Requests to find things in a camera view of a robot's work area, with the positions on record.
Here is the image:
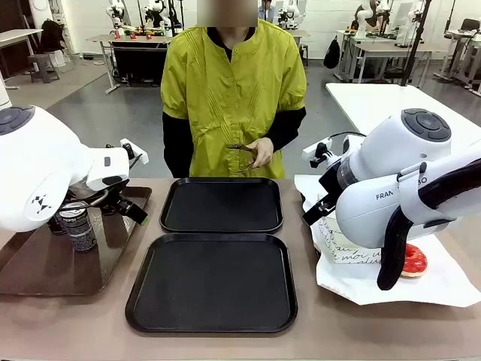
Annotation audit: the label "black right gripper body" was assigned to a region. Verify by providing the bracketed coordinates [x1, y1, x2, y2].
[318, 165, 345, 206]

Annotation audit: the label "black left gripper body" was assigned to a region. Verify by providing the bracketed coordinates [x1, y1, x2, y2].
[100, 184, 133, 214]

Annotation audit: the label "black Pepsi can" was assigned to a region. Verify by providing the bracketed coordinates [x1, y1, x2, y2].
[47, 212, 68, 237]
[59, 202, 98, 253]

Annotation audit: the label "dark metal serving tongs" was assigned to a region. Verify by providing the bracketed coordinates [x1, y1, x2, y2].
[226, 142, 261, 174]

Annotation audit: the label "red glazed donut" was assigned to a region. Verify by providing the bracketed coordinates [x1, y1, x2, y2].
[399, 243, 429, 279]

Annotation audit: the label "person right forearm black sleeve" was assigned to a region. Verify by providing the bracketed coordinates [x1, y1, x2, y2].
[162, 111, 195, 178]

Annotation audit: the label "person left forearm black sleeve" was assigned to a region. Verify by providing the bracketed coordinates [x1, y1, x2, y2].
[268, 107, 307, 153]

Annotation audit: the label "person left hand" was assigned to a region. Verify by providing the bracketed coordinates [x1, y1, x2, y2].
[250, 136, 276, 168]

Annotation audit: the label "large white paper sheet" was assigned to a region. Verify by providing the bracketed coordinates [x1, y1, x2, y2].
[293, 173, 481, 308]

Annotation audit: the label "large white table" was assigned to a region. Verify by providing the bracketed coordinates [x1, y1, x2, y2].
[325, 82, 481, 151]

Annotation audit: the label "black plastic tray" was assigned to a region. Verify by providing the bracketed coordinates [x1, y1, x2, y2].
[125, 232, 299, 335]
[159, 177, 283, 235]

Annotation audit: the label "black hanging bag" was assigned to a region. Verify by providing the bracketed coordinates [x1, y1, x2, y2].
[323, 36, 341, 70]

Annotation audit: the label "person torso yellow blouse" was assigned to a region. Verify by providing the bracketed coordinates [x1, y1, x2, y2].
[160, 18, 308, 180]

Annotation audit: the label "grey desk with black panel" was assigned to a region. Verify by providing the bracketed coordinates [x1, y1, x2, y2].
[85, 33, 174, 95]

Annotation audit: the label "grey background desk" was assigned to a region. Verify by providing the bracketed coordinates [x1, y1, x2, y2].
[337, 37, 445, 84]

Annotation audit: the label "grey stool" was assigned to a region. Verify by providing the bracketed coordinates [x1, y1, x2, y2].
[28, 53, 61, 84]

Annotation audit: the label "black pole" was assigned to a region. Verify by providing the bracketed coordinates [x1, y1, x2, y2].
[399, 0, 434, 88]

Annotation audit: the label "black backpack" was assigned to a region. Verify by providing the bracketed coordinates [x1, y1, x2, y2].
[39, 18, 65, 54]

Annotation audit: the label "black and white background robot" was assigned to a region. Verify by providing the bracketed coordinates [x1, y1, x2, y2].
[144, 0, 168, 29]

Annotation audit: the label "white background table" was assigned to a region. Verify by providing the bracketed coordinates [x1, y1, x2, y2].
[0, 29, 44, 91]

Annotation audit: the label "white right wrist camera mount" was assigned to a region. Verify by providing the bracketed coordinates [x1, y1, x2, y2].
[302, 137, 334, 168]

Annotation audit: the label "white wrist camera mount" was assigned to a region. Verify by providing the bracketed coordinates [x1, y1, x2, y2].
[119, 138, 150, 167]
[302, 137, 334, 168]

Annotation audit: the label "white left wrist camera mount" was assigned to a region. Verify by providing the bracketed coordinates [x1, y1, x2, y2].
[119, 138, 150, 167]

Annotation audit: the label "black cable sleeve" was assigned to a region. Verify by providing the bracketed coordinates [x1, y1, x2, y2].
[377, 157, 481, 292]

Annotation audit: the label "brown tray with handles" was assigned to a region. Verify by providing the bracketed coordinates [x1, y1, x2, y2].
[0, 186, 153, 297]

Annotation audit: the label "white round pedestal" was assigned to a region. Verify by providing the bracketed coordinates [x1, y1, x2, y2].
[0, 74, 11, 111]

